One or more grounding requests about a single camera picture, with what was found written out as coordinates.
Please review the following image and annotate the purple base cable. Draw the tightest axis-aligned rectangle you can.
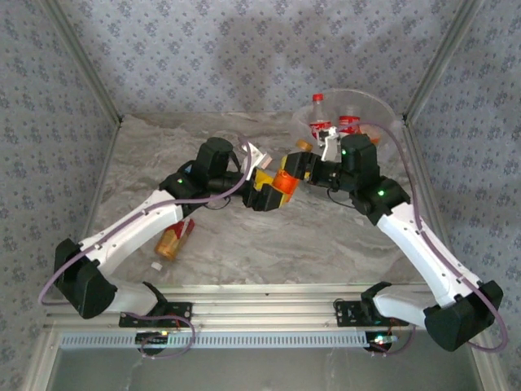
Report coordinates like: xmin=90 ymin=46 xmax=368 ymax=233
xmin=370 ymin=321 xmax=418 ymax=358
xmin=121 ymin=315 xmax=197 ymax=360

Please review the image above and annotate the aluminium frame post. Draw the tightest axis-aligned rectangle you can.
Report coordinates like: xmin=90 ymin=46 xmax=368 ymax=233
xmin=40 ymin=0 xmax=124 ymax=124
xmin=405 ymin=0 xmax=489 ymax=120

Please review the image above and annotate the clear plastic bin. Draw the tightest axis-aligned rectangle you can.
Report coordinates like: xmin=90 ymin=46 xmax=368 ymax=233
xmin=291 ymin=88 xmax=396 ymax=195

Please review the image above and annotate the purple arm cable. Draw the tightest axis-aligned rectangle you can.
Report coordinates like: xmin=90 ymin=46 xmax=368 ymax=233
xmin=333 ymin=121 xmax=510 ymax=354
xmin=38 ymin=140 xmax=252 ymax=306

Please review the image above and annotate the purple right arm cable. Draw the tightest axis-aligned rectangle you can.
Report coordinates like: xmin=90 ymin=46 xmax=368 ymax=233
xmin=333 ymin=121 xmax=510 ymax=354

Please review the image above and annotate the amber bottle with red label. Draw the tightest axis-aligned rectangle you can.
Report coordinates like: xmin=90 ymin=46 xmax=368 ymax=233
xmin=153 ymin=218 xmax=196 ymax=261

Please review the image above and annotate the clear cola bottle red label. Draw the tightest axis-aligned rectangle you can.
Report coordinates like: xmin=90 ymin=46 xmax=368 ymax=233
xmin=308 ymin=92 xmax=334 ymax=139

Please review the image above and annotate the orange bottle with orange cap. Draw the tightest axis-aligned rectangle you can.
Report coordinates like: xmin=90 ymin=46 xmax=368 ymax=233
xmin=271 ymin=138 xmax=315 ymax=207

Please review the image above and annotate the grey slotted cable duct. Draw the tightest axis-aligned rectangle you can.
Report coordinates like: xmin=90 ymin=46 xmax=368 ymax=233
xmin=59 ymin=330 xmax=374 ymax=349

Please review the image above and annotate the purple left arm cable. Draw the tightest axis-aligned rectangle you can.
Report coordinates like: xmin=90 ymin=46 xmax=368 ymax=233
xmin=38 ymin=140 xmax=252 ymax=306

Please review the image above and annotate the small circuit board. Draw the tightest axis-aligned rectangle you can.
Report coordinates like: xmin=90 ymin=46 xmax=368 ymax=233
xmin=364 ymin=332 xmax=399 ymax=352
xmin=135 ymin=331 xmax=171 ymax=344

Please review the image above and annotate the aluminium mounting beam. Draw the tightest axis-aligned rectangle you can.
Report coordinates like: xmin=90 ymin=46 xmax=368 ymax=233
xmin=42 ymin=283 xmax=436 ymax=333

